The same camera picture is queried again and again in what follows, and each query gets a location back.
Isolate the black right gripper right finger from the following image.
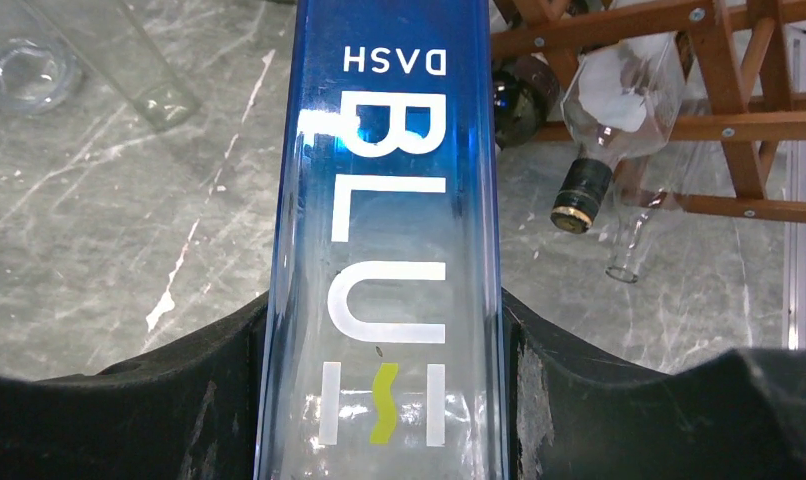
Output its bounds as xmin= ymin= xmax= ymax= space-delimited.
xmin=502 ymin=292 xmax=806 ymax=479

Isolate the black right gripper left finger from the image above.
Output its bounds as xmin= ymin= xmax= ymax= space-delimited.
xmin=0 ymin=296 xmax=268 ymax=479

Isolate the blue square glass bottle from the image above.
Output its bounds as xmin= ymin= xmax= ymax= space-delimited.
xmin=254 ymin=1 xmax=510 ymax=479

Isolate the clear labelled liquor bottle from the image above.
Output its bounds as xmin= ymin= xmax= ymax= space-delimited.
xmin=550 ymin=32 xmax=694 ymax=234

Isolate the dark labelled wine bottle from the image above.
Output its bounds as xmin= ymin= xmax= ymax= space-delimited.
xmin=492 ymin=54 xmax=561 ymax=150

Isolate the clear round glass bottle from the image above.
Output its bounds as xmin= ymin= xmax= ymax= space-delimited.
xmin=0 ymin=1 xmax=200 ymax=131

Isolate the brown wooden wine rack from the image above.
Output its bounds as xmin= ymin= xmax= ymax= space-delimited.
xmin=491 ymin=0 xmax=806 ymax=224

